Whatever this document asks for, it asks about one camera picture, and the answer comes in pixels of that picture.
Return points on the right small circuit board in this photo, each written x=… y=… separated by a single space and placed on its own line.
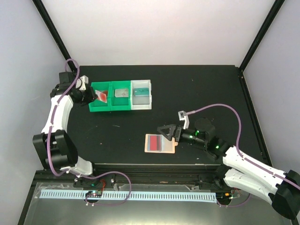
x=225 y=196

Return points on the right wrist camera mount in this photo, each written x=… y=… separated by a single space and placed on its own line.
x=183 y=116

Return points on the white floral card in bin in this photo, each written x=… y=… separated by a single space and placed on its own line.
x=121 y=93

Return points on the middle green plastic bin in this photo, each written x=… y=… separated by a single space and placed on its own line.
x=119 y=104

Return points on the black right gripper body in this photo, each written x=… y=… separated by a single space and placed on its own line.
x=179 y=129

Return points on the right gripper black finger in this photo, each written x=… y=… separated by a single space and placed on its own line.
x=168 y=129
x=168 y=134

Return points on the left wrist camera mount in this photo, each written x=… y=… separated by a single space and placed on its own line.
x=81 y=83

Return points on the small circuit board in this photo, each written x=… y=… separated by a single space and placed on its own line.
x=93 y=194
x=225 y=196

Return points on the black frame post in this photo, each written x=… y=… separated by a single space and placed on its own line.
x=51 y=27
x=274 y=10

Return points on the light blue slotted cable duct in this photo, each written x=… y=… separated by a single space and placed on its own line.
x=131 y=196

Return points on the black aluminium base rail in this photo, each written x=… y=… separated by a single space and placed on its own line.
x=204 y=176

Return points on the left small circuit board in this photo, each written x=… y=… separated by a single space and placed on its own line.
x=93 y=194

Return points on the right black frame post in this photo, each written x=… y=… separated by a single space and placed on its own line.
x=274 y=10

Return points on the white translucent plastic bin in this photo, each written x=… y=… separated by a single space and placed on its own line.
x=140 y=103

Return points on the left black frame post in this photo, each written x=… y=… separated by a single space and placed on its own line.
x=51 y=27

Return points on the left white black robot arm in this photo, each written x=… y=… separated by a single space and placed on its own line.
x=54 y=147

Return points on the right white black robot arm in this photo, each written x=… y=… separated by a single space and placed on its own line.
x=238 y=170

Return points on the left green plastic bin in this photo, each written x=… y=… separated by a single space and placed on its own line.
x=98 y=106

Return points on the teal VIP card in bin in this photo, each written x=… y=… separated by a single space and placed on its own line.
x=141 y=92

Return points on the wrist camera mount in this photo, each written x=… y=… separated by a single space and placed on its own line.
x=81 y=83
x=183 y=116

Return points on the green plastic bin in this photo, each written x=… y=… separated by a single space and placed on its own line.
x=119 y=104
x=98 y=106

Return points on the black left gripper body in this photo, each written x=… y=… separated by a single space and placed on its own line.
x=84 y=99

